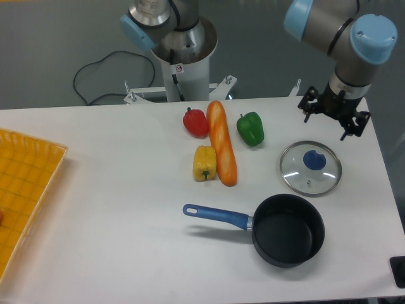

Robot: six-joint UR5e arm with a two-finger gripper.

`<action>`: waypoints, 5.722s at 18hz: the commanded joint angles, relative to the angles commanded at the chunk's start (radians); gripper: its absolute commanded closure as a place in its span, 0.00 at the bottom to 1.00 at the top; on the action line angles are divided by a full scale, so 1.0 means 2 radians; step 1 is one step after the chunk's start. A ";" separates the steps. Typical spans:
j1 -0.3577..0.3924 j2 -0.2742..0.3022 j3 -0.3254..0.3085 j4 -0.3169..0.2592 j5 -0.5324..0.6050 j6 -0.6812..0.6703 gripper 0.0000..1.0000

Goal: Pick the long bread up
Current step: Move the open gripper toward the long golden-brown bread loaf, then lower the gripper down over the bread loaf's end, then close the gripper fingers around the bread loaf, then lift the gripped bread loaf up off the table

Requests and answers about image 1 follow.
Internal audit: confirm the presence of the yellow bell pepper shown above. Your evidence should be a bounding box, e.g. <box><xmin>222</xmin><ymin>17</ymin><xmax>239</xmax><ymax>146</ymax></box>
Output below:
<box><xmin>192</xmin><ymin>146</ymin><xmax>217</xmax><ymax>182</ymax></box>

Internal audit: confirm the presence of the long orange bread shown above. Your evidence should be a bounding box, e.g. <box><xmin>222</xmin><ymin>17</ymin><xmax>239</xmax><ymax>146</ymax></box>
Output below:
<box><xmin>206</xmin><ymin>101</ymin><xmax>238</xmax><ymax>187</ymax></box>

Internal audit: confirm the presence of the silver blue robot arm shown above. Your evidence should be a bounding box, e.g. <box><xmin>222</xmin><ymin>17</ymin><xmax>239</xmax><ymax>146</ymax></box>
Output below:
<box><xmin>120</xmin><ymin>1</ymin><xmax>397</xmax><ymax>136</ymax></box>

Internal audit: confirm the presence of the black cable on floor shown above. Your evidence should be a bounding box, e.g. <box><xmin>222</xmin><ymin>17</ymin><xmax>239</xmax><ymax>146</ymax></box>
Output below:
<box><xmin>73</xmin><ymin>50</ymin><xmax>156</xmax><ymax>106</ymax></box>

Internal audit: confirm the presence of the yellow woven basket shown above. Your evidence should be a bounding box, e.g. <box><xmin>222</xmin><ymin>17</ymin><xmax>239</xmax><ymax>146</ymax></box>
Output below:
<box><xmin>1</xmin><ymin>128</ymin><xmax>68</xmax><ymax>279</ymax></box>

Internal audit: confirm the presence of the glass pot lid blue knob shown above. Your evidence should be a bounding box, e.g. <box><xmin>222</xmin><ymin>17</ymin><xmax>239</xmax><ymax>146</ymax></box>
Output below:
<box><xmin>278</xmin><ymin>140</ymin><xmax>343</xmax><ymax>198</ymax></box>

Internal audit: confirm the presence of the black saucepan blue handle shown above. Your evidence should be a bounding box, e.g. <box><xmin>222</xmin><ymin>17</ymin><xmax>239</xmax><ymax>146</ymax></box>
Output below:
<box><xmin>183</xmin><ymin>194</ymin><xmax>325</xmax><ymax>269</ymax></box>

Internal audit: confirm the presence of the green bell pepper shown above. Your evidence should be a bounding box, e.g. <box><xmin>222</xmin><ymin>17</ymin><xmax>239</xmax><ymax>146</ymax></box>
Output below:
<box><xmin>237</xmin><ymin>112</ymin><xmax>265</xmax><ymax>147</ymax></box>

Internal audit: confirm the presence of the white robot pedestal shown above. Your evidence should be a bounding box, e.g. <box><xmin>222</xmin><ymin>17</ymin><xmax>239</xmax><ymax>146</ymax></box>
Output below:
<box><xmin>128</xmin><ymin>17</ymin><xmax>237</xmax><ymax>102</ymax></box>

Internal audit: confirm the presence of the black device at table edge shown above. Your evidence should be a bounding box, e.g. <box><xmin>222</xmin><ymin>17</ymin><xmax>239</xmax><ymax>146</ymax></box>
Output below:
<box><xmin>389</xmin><ymin>256</ymin><xmax>405</xmax><ymax>289</ymax></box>

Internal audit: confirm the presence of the red bell pepper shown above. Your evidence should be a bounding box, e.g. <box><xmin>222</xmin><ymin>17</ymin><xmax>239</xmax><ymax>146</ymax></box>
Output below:
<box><xmin>182</xmin><ymin>107</ymin><xmax>209</xmax><ymax>139</ymax></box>

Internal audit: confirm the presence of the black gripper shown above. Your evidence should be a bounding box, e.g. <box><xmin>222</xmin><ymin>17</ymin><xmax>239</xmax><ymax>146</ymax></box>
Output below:
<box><xmin>297</xmin><ymin>84</ymin><xmax>371</xmax><ymax>141</ymax></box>

